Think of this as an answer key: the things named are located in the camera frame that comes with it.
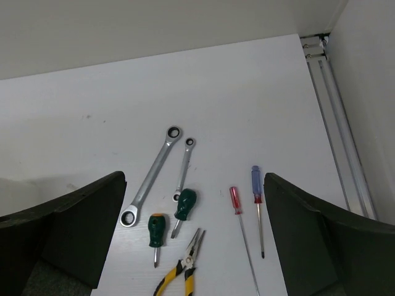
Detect aluminium frame rail right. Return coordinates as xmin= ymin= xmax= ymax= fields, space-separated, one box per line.
xmin=300 ymin=34 xmax=377 ymax=220

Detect green stubby screwdriver plain cap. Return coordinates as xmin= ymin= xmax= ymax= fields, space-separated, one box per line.
xmin=170 ymin=189 xmax=197 ymax=239

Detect green stubby screwdriver orange cap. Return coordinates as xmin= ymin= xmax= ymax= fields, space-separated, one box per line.
xmin=148 ymin=213 xmax=166 ymax=268

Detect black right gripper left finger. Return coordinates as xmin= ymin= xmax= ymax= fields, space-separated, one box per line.
xmin=1 ymin=171 xmax=127 ymax=295

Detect small silver ratchet wrench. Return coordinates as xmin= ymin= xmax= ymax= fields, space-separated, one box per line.
xmin=172 ymin=138 xmax=196 ymax=202

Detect red handle long screwdriver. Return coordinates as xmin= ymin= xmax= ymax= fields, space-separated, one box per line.
xmin=229 ymin=186 xmax=260 ymax=296

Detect yellow black needle-nose pliers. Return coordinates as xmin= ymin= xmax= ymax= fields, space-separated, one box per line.
xmin=153 ymin=228 xmax=206 ymax=296

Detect large silver ratchet wrench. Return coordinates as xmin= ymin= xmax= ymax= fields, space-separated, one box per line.
xmin=119 ymin=125 xmax=182 ymax=228

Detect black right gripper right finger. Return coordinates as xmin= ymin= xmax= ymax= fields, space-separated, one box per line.
xmin=264 ymin=173 xmax=394 ymax=295

